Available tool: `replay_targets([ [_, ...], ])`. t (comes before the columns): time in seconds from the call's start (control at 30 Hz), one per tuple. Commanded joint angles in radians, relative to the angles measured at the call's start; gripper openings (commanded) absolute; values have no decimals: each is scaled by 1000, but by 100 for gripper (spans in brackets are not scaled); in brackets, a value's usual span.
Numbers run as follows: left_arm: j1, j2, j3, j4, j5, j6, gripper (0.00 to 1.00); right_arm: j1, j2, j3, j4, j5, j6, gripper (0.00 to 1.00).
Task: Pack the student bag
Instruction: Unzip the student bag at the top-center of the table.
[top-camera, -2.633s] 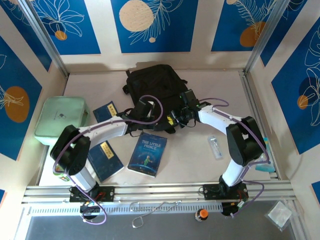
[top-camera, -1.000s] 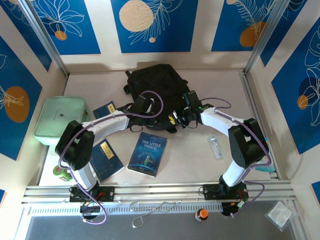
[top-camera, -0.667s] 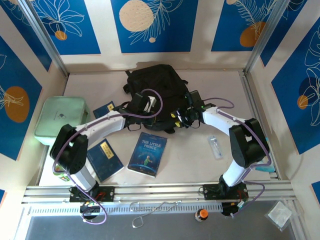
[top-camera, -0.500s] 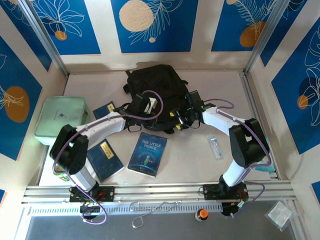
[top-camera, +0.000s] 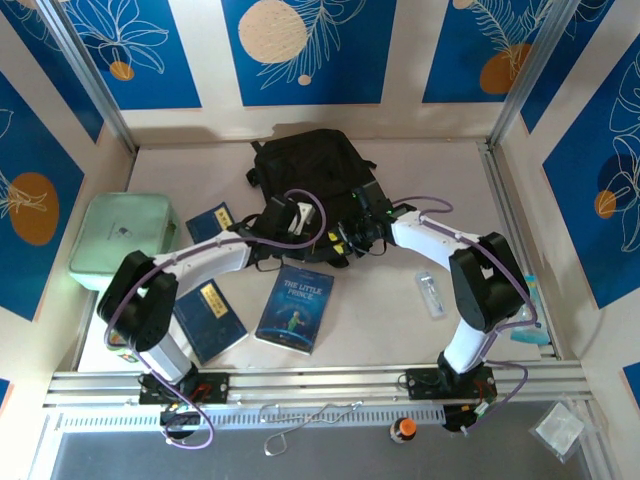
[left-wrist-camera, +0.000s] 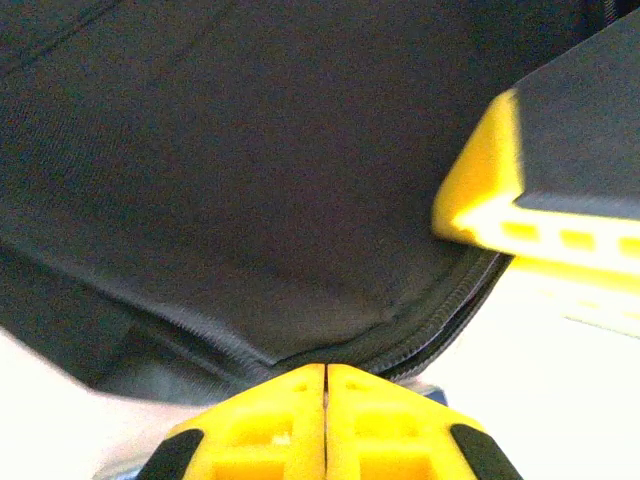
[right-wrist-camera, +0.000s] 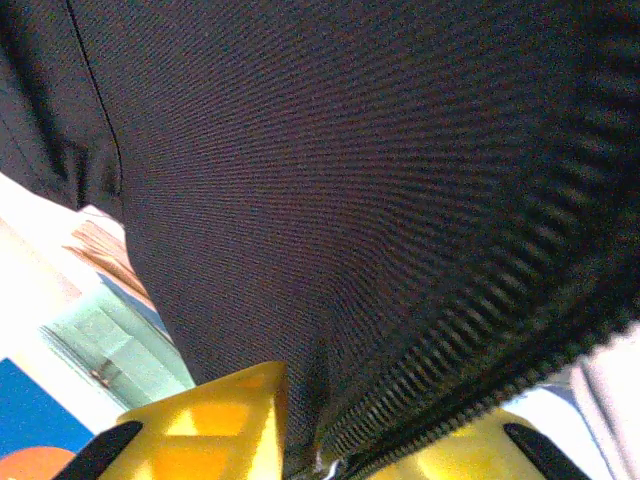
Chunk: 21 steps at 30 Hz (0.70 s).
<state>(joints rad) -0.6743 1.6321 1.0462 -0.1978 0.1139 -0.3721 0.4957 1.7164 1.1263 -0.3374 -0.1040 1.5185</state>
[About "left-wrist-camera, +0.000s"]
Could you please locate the black backpack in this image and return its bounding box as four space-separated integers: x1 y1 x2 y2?
0 0 640 401

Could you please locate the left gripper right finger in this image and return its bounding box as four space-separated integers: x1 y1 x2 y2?
326 364 521 480

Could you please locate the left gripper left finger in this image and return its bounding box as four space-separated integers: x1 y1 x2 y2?
142 363 327 480

